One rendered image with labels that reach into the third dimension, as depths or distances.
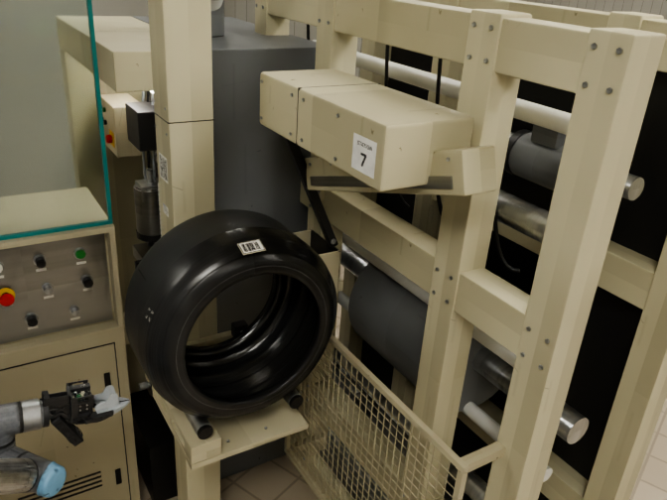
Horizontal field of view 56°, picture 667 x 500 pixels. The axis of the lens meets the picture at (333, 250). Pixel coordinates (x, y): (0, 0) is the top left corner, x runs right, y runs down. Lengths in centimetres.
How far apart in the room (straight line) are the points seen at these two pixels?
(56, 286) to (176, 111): 75
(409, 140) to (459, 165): 12
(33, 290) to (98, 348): 30
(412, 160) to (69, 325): 136
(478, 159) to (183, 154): 84
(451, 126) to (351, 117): 22
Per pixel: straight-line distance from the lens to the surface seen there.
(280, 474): 296
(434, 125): 140
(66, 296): 223
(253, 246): 156
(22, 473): 161
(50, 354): 228
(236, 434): 194
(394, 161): 136
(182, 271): 155
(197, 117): 180
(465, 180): 136
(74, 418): 173
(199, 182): 185
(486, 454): 170
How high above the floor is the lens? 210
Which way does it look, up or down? 25 degrees down
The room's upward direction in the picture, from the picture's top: 4 degrees clockwise
